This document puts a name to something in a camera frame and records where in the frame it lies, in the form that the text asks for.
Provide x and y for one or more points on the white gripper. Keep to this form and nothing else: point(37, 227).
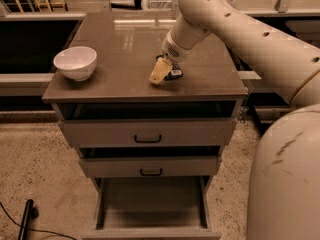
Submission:
point(174, 51)

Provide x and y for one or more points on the blue rxbar wrapper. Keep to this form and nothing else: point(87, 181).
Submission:
point(175, 72)

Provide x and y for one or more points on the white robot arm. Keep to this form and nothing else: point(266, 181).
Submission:
point(284, 185)

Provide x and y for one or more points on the top grey drawer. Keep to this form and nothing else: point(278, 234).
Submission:
point(98, 125)

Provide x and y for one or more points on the grey drawer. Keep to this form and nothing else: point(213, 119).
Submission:
point(152, 208)
point(151, 162)
point(98, 125)

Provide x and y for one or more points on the grey drawer cabinet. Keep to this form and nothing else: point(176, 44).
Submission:
point(127, 46)

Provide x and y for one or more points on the middle grey drawer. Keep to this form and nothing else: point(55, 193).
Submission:
point(151, 162)

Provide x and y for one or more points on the bottom grey drawer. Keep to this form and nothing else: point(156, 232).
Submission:
point(152, 208)

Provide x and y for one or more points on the white ceramic bowl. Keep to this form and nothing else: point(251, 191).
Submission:
point(76, 63)

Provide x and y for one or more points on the black stand leg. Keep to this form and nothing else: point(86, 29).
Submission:
point(30, 213)

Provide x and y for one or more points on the wire mesh basket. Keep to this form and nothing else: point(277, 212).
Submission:
point(153, 5)

